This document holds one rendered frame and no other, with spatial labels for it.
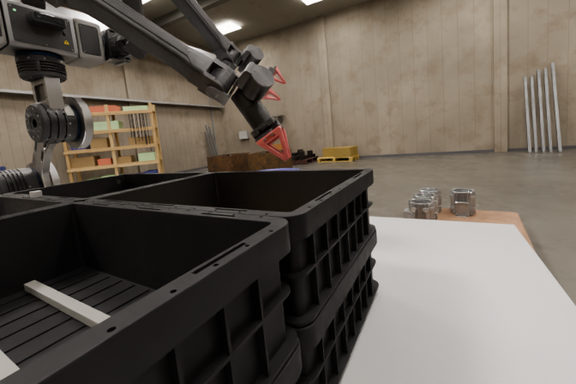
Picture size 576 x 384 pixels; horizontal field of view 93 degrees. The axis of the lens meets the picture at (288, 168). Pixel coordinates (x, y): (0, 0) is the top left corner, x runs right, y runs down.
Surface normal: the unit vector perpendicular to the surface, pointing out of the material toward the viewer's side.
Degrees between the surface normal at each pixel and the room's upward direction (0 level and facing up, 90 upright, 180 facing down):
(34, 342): 0
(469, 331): 0
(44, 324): 0
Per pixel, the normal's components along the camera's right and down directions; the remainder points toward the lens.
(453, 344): -0.09, -0.99
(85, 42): 0.88, -0.03
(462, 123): -0.48, 0.15
